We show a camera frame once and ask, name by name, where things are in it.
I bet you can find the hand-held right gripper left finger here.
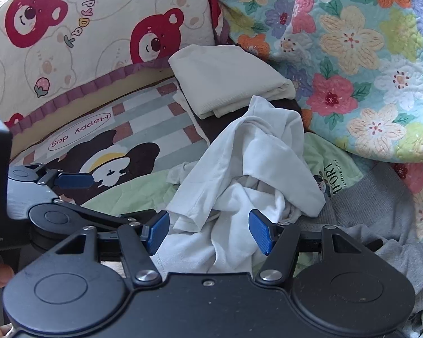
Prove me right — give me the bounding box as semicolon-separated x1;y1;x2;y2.
54;210;170;287

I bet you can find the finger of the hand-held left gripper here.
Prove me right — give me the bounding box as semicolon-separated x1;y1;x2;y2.
54;199;158;235
38;170;96;191

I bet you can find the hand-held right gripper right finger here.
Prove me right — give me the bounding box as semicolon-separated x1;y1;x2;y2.
248;209;363;284

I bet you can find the bright white garment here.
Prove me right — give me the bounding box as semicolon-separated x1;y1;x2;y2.
157;178;304;275

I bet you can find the white long sleeve shirt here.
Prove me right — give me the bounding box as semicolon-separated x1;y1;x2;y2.
167;95;327;232

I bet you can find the grey knit garment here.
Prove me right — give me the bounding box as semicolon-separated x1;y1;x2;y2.
296;164;423;338

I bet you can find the dark brown folded garment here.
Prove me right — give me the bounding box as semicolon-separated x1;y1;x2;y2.
197;44;305;146

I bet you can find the white folded garment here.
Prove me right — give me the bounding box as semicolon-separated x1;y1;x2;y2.
172;90;213;145

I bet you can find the red bear print pillow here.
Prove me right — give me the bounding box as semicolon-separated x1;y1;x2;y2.
0;0;230;141

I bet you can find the cream folded garment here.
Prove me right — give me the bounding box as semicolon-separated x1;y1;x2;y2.
168;44;296;119

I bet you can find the floral quilt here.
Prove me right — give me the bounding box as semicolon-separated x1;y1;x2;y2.
211;0;423;245

